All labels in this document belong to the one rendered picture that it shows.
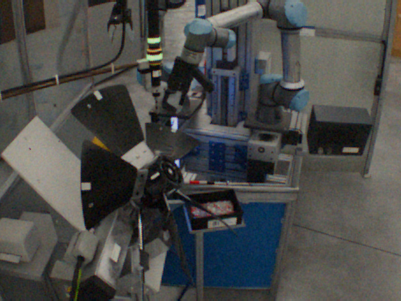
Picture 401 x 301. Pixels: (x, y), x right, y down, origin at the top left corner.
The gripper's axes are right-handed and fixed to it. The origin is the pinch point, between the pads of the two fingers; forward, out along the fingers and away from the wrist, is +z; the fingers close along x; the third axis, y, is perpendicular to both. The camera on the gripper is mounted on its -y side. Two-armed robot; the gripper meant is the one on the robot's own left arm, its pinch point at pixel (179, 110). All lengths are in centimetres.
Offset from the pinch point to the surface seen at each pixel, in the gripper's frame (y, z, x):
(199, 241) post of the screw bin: -25, 55, 4
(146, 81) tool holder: 11.7, -17.8, 26.0
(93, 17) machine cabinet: 156, 70, -362
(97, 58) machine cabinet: 137, 128, -364
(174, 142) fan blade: -1.8, 8.9, 7.5
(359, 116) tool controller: -71, -19, -12
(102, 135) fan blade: 20.4, 2.5, 29.1
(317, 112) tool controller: -53, -13, -13
